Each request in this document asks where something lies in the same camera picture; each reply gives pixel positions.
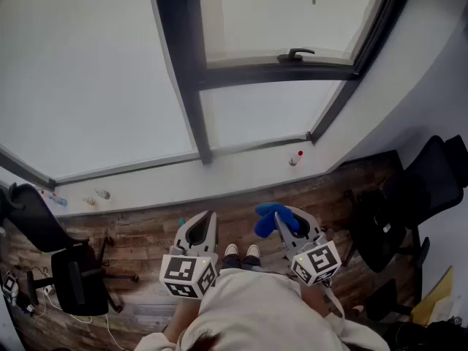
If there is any yellow cardboard box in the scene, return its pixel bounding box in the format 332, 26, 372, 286
411, 265, 456, 327

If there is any black office chair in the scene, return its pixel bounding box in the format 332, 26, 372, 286
0, 182, 140, 317
345, 134, 468, 323

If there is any white patterned device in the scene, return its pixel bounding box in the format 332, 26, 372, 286
1, 271, 19, 306

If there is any person's right forearm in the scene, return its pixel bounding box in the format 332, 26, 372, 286
303, 286, 332, 320

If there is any black window handle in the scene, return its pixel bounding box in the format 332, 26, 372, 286
276, 48, 316, 64

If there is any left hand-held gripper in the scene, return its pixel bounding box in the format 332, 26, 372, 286
159, 211, 219, 300

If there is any person's left forearm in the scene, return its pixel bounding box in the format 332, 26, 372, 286
166, 298, 202, 343

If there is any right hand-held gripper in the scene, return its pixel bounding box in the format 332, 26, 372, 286
273, 207, 342, 287

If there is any blue cleaning cloth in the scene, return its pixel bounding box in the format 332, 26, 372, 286
254, 202, 301, 239

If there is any person's white sweatshirt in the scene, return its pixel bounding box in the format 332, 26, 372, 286
133, 268, 392, 351

